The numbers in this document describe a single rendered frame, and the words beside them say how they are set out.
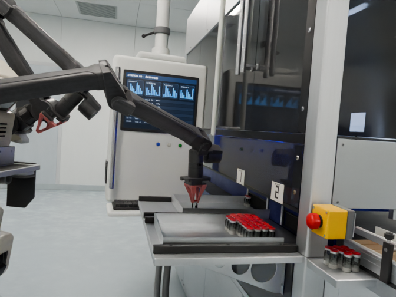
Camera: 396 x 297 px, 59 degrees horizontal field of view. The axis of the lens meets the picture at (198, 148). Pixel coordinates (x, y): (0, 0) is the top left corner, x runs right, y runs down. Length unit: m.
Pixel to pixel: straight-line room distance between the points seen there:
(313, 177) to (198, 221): 0.44
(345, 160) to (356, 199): 0.11
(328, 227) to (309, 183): 0.14
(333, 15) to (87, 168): 5.76
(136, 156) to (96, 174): 4.64
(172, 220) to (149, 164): 0.70
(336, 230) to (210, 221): 0.47
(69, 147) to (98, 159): 0.52
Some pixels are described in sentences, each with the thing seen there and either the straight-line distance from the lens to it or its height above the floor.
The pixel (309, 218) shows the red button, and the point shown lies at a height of 1.00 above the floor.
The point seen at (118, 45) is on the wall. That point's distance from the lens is 6.53.
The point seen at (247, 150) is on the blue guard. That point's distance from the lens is 1.39.
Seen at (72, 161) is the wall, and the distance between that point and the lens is 6.46.
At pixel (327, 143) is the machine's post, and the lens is 0.98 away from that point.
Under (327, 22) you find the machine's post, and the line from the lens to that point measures 1.01.
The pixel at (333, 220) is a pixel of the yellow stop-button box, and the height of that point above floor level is 1.01.
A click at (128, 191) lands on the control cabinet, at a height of 0.86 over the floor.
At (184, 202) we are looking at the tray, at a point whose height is 0.88.
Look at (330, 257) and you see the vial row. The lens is 0.96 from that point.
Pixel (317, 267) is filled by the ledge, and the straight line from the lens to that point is 0.97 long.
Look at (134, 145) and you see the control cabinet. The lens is 1.83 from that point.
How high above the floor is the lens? 1.20
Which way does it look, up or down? 3 degrees down
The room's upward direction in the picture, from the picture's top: 4 degrees clockwise
